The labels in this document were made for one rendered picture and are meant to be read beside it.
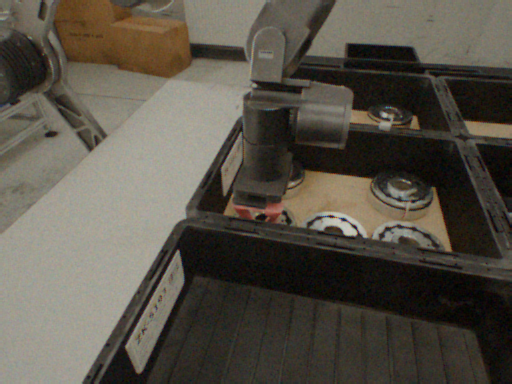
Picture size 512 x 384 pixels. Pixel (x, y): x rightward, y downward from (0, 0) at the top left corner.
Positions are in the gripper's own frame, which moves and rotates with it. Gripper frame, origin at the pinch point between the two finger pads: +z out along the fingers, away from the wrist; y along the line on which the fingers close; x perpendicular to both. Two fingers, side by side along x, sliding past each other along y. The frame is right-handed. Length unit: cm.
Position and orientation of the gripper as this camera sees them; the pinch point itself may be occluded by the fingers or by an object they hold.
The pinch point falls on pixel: (263, 217)
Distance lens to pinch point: 54.2
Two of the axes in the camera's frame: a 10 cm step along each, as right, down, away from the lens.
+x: -9.7, -1.5, 1.7
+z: 0.0, 7.6, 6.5
